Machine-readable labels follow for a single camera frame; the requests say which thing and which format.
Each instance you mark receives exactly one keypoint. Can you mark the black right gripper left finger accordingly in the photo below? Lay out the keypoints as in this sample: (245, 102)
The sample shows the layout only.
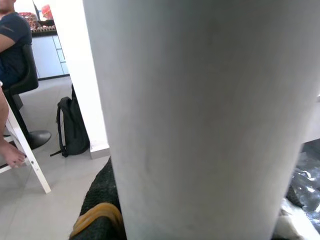
(105, 190)

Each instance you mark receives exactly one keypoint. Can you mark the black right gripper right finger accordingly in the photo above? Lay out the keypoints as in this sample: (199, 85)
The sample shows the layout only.
(290, 225)

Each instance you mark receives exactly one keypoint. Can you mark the white plastic table leg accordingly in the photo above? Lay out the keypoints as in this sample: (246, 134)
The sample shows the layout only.
(200, 112)

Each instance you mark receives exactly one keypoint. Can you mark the yellow rubber band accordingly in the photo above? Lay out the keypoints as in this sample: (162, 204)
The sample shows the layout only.
(100, 208)

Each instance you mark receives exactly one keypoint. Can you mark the crossed clear tape patch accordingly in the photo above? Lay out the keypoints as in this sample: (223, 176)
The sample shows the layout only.
(308, 180)

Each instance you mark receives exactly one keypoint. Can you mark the white step stool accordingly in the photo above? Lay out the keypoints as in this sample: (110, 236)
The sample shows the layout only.
(37, 172)

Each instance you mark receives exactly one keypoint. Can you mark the black backpack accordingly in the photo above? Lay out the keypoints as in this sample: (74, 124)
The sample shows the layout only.
(73, 125)

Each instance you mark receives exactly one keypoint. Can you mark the black bar stool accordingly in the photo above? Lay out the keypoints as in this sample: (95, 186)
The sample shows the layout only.
(26, 77)

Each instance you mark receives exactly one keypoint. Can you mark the white drawer cabinet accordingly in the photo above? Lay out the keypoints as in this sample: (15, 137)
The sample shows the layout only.
(47, 57)

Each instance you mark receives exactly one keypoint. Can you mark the person in dark shirt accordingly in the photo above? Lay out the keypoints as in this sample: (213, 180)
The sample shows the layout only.
(13, 42)

